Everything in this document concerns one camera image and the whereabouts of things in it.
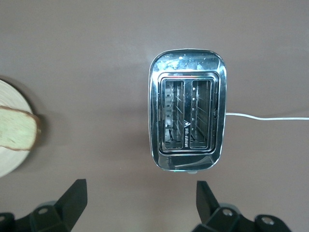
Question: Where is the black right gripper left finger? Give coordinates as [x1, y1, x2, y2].
[0, 178, 87, 232]

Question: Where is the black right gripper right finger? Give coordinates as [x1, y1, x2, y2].
[194, 180, 293, 232]

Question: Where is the slice of brown-crust bread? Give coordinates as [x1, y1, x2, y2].
[0, 105, 42, 152]

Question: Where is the round light wooden plate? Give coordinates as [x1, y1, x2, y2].
[0, 78, 34, 178]

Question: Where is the silver two-slot toaster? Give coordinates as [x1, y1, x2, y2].
[148, 49, 227, 174]

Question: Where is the white toaster power cord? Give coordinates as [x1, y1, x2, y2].
[224, 113, 309, 121]

